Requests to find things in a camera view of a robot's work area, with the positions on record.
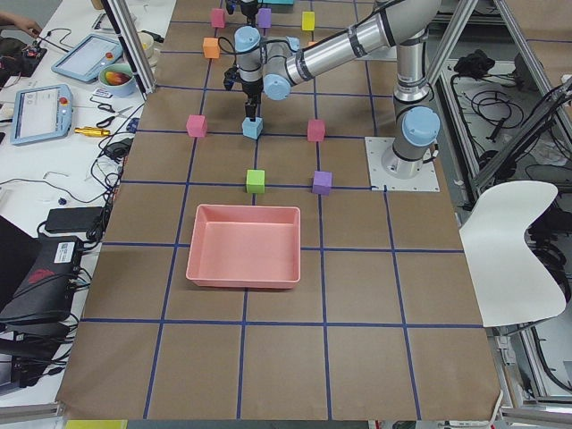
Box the beige bowl with lemon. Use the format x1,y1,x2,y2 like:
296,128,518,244
138,31,155,59

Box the green foam block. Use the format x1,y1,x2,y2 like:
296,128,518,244
246,169,265,194

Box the pink block far side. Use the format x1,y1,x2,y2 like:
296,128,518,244
186,114,207,138

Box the purple block near pink tray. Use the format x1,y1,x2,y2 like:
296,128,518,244
312,171,333,196

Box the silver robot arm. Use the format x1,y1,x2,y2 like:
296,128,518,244
223,1,441,180
223,0,295,25

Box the pink plastic tray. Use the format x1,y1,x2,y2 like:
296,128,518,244
186,204,301,290

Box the purple block near blue tray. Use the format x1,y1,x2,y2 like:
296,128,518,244
257,8,272,29

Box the scissors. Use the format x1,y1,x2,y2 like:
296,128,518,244
96,103,131,129

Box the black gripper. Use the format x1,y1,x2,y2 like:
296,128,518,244
241,80,264,122

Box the black power adapter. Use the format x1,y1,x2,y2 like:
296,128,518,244
44,206,103,233

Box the orange block far side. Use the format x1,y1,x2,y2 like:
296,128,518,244
202,38,221,59

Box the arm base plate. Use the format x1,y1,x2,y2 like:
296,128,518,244
365,137,440,192

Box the yellow foam block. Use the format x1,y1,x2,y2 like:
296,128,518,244
301,11,315,31

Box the pink block near arm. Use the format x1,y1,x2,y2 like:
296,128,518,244
307,119,326,142

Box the gold metal tool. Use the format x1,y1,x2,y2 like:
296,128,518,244
74,127,111,138

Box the white chair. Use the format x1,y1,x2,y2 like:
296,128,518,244
459,181,566,327

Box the pink block near blue tray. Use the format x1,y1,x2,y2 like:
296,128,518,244
210,8,226,29

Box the green bowl with fruit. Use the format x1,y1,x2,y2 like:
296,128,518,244
98,63,137,97

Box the teach pendant near scissors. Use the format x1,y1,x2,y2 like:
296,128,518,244
51,34,123,82

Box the teach pendant near bowl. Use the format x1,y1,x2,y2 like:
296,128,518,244
10,84,72,146

